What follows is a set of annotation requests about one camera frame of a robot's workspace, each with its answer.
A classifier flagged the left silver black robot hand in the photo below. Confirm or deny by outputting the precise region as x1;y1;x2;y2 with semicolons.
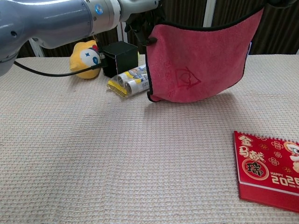
118;0;165;49

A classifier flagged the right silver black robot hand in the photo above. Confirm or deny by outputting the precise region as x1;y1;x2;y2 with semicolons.
266;0;299;10

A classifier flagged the pink and black cloth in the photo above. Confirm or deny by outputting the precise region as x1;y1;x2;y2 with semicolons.
146;6;266;103

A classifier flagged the black cube box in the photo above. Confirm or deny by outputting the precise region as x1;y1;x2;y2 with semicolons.
101;41;139;78

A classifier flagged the white yellow trash bag pack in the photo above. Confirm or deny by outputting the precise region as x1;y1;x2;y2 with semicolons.
107;64;151;98

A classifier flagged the yellow plush toy with face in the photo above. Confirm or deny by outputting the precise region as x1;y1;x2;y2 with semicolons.
69;40;103;79

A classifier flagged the beige woven tablecloth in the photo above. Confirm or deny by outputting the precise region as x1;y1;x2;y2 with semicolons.
0;53;299;224

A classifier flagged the red 2026 desk calendar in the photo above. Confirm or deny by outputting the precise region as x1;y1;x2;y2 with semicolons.
233;130;299;213

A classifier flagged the silver partition post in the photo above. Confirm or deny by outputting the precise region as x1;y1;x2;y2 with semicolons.
202;0;216;28
28;37;45;58
116;22;128;43

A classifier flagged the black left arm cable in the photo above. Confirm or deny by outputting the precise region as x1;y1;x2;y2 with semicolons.
13;35;108;77

